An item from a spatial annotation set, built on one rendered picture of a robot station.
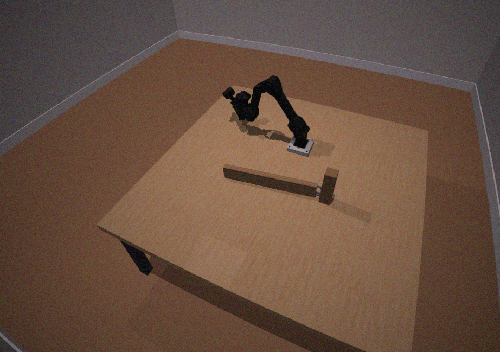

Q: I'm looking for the brown wooden post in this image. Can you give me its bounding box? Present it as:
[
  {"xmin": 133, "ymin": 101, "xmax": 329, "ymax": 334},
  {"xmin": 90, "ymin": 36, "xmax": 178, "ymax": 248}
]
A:
[{"xmin": 319, "ymin": 167, "xmax": 339, "ymax": 205}]

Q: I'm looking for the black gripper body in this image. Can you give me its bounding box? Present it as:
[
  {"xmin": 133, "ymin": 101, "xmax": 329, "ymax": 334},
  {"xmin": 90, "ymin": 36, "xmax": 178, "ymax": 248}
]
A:
[{"xmin": 222, "ymin": 87, "xmax": 236, "ymax": 109}]

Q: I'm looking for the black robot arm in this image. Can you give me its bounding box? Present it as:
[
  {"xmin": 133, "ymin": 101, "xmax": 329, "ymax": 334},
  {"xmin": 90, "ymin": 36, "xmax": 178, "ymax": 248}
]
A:
[{"xmin": 235, "ymin": 75, "xmax": 310, "ymax": 148}]

